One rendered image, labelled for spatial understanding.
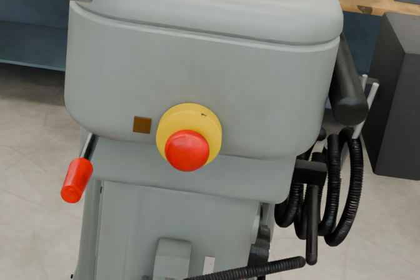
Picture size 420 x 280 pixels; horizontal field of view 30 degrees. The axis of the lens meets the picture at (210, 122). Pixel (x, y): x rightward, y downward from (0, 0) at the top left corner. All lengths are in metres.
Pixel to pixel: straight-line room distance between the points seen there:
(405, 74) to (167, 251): 0.46
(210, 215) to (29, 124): 3.69
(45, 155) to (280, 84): 3.59
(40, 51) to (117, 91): 4.26
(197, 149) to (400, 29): 0.64
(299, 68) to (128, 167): 0.25
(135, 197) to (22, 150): 3.39
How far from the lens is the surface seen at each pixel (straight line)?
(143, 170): 0.87
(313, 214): 0.98
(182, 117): 0.71
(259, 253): 1.09
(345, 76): 0.80
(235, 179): 0.87
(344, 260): 3.78
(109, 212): 0.97
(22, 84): 5.07
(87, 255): 1.58
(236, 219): 0.94
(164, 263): 0.93
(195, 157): 0.69
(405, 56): 1.18
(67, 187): 0.73
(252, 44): 0.70
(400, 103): 1.20
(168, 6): 0.69
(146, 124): 0.73
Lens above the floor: 2.09
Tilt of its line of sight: 26 degrees down
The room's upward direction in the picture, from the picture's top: 9 degrees clockwise
